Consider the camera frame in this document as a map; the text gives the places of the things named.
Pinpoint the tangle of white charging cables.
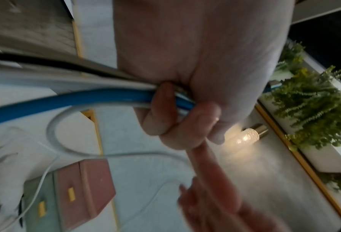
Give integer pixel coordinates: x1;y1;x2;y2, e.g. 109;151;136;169
0;127;188;232

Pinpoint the glass wall lamp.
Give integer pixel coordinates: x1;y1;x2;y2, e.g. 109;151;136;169
233;123;270;148

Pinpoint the white metal beam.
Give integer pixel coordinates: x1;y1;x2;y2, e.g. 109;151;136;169
290;0;341;24

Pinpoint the pink green drawer box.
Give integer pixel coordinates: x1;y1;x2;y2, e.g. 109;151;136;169
23;158;116;232

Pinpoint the long white usb cable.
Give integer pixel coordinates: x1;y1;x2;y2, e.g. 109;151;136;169
0;75;157;91
0;65;148;86

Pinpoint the person's right hand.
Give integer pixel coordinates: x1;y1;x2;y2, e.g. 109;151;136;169
177;140;291;232

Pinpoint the white planter box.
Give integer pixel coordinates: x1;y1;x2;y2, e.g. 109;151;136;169
273;45;341;174

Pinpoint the hanging green plant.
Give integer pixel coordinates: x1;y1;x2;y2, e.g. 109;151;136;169
269;40;341;191

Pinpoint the person's left hand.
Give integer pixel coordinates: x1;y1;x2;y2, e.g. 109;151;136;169
113;0;297;150

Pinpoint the blue cable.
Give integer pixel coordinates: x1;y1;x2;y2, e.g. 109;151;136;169
0;88;197;127

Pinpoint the black cable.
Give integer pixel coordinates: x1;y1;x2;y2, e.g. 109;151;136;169
0;50;125;80

